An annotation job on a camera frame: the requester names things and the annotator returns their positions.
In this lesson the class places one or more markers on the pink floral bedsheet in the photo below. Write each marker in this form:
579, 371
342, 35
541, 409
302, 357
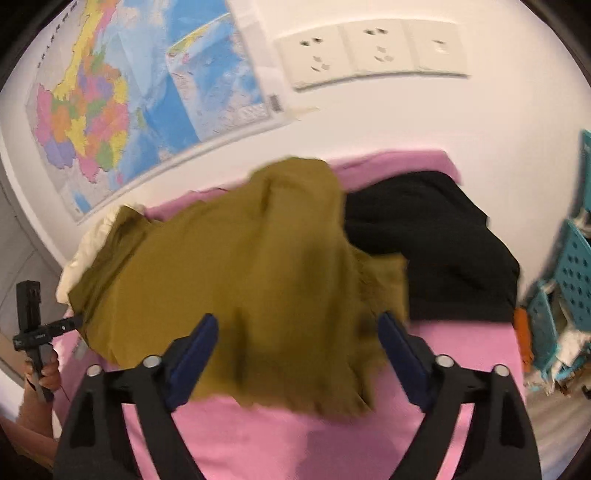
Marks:
300, 443

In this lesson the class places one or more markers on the white wall switch plate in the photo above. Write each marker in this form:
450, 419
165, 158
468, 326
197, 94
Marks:
437, 46

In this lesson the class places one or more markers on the olive brown jacket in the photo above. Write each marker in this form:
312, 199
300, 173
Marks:
240, 277

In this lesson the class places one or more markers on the orange cloth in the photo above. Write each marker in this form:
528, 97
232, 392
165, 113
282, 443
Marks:
524, 341

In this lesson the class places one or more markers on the black garment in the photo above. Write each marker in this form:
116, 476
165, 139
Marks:
429, 249

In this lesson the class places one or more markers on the person's left forearm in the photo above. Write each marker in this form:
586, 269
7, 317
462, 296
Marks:
32, 424

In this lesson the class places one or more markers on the person's left hand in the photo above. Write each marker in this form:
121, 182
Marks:
46, 376

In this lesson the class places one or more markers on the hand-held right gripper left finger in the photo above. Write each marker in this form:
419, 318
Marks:
196, 346

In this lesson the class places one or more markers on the colourful wall map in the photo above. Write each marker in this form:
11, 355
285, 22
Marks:
138, 92

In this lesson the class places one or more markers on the blue perforated plastic rack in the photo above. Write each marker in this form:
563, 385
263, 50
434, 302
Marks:
575, 272

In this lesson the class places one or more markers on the cream crumpled cloth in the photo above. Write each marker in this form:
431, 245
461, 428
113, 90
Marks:
83, 263

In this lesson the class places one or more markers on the white wall socket plate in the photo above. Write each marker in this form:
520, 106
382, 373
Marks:
381, 46
314, 57

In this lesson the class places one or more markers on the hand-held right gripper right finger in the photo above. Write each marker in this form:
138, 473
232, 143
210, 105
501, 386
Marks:
406, 355

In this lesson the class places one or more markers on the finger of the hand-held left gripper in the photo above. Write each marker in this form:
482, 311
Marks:
67, 325

